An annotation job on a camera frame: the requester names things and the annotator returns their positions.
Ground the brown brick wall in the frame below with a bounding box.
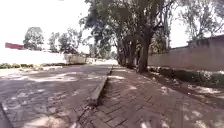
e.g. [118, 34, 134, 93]
[147, 34, 224, 72]

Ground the row of tall trees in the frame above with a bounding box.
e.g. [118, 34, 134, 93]
[79, 0, 224, 75]

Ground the red roofed building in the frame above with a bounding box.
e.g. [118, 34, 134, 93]
[4, 42, 26, 51]

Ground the low green hedge strip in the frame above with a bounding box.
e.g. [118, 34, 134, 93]
[0, 62, 68, 70]

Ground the concrete kerb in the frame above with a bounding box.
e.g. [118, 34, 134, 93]
[76, 65, 114, 125]

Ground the grey cobbled road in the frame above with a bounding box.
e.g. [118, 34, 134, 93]
[0, 63, 113, 128]

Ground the red brick path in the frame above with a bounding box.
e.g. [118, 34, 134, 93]
[78, 67, 224, 128]

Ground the long white wall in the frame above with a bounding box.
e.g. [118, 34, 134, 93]
[0, 47, 98, 66]

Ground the group of distant trees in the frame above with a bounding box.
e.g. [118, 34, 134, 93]
[22, 26, 85, 55]

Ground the dirt verge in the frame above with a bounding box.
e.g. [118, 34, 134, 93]
[145, 65, 224, 108]

